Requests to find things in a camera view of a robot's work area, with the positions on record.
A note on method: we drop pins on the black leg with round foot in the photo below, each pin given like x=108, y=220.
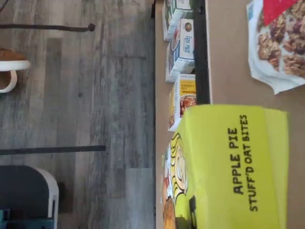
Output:
x=47, y=27

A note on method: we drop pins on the black flat metal leg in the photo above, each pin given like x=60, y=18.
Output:
x=59, y=149

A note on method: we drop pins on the teal plastic crate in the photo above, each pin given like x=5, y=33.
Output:
x=23, y=221

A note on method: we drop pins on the brown particleboard shelf board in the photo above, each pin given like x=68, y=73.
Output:
x=226, y=59

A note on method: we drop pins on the black metal shelving rack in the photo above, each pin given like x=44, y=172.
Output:
x=202, y=59

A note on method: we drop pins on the yellow cereal box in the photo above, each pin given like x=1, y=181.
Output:
x=183, y=100

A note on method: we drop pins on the blue and white cereal box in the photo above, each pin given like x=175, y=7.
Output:
x=187, y=40
x=171, y=69

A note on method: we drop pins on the granola bag with red label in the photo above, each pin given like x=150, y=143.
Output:
x=269, y=47

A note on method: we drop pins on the green Bobo's apple pie box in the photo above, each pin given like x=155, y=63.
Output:
x=226, y=167

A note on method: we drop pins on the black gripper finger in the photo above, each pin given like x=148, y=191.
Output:
x=193, y=212

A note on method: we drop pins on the white rimmed round stool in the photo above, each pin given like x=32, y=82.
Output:
x=14, y=65

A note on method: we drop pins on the white chair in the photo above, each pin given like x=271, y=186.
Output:
x=28, y=186

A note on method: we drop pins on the green and white cereal box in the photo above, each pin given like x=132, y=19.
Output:
x=181, y=7

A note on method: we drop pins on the white small cartons group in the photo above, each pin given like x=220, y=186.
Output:
x=160, y=107

